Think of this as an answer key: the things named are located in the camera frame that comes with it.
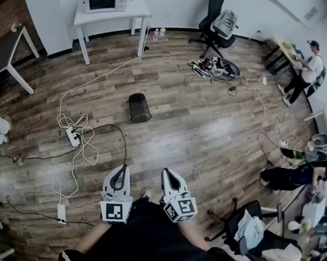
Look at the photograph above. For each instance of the white microwave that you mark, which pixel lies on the white microwave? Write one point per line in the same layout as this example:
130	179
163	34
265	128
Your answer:
106	2

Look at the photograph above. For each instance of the person's black clothing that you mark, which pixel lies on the person's black clothing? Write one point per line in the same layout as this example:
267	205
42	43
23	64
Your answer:
145	242

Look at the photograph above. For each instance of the black office chair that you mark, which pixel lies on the black office chair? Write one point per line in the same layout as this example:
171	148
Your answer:
216	3

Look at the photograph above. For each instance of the grey backpack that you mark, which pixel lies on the grey backpack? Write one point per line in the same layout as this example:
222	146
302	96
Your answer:
225	22

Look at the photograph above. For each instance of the white power strip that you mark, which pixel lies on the white power strip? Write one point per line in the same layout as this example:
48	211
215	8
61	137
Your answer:
72	138

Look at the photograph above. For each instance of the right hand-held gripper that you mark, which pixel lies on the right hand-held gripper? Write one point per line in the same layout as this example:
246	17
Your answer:
181	209

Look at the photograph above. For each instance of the black mesh waste bin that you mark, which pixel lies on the black mesh waste bin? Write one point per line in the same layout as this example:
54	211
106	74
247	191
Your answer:
139	107

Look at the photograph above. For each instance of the clear plastic bottle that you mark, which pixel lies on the clear plastic bottle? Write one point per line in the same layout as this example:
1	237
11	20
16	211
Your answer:
162	32
155	34

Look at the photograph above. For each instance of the small flower decoration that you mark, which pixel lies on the small flower decoration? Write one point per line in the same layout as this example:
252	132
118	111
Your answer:
15	27

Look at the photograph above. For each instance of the person's right forearm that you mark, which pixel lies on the person's right forearm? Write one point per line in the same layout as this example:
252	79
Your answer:
194	236

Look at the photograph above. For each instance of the white power adapter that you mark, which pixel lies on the white power adapter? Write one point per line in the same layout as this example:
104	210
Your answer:
61	212

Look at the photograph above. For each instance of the grey rounded appliance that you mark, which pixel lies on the grey rounded appliance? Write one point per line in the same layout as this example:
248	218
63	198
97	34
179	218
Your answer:
320	141

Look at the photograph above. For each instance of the black slatted shelf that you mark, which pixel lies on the black slatted shelf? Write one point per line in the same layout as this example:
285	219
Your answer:
274	59

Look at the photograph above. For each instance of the wooden round table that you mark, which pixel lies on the wooden round table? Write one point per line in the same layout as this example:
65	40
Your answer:
285	48

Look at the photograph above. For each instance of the small black adapter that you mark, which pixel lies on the small black adapter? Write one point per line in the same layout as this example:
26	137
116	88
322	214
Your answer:
232	90

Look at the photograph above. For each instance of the person's left forearm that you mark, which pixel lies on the person's left forearm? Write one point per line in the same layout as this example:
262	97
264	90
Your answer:
90	238

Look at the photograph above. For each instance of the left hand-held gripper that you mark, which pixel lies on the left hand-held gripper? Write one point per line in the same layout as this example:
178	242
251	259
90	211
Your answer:
115	212

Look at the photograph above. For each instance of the white plug adapter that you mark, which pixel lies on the white plug adapter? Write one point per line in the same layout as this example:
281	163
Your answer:
283	144

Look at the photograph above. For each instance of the white cloth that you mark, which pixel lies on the white cloth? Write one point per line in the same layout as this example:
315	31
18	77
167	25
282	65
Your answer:
250	227

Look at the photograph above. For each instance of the person's right shoe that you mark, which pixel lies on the person's right shoe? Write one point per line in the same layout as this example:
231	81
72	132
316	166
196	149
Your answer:
146	192

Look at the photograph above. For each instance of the small white charger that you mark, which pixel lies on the small white charger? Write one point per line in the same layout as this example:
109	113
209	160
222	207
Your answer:
263	80

